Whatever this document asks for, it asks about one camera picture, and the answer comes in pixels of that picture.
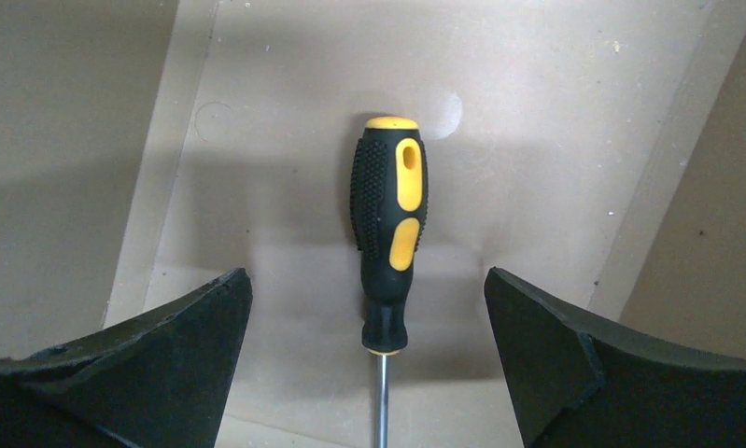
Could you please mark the tan plastic toolbox with lid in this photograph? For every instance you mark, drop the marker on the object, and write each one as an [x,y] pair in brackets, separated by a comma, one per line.
[148,146]

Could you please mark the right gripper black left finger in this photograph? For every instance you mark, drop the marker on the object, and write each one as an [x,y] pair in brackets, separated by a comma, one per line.
[160,379]

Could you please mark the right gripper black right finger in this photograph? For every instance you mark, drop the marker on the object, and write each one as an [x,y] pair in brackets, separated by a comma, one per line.
[577,379]

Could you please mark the black yellow screwdriver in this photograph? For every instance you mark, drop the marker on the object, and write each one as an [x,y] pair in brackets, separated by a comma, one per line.
[388,204]

